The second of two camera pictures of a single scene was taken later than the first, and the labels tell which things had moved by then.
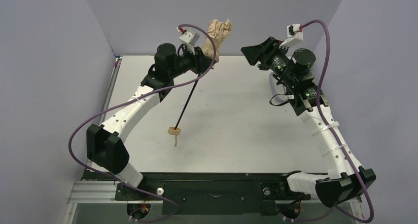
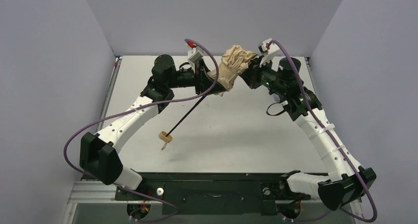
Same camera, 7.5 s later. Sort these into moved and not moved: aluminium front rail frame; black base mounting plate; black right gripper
Moved: black right gripper
Not moved: aluminium front rail frame; black base mounting plate
